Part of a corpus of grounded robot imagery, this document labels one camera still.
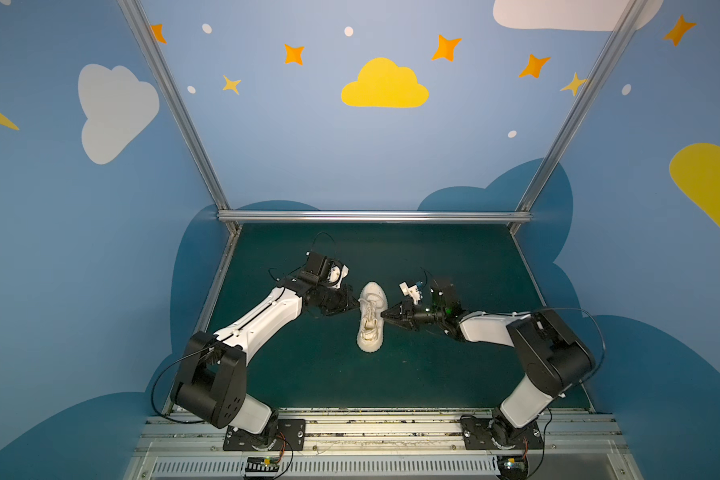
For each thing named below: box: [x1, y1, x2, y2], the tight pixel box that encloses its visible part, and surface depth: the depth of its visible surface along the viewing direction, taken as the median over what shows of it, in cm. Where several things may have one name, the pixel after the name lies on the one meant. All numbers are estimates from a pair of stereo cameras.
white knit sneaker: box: [356, 282, 388, 352], surface depth 91 cm
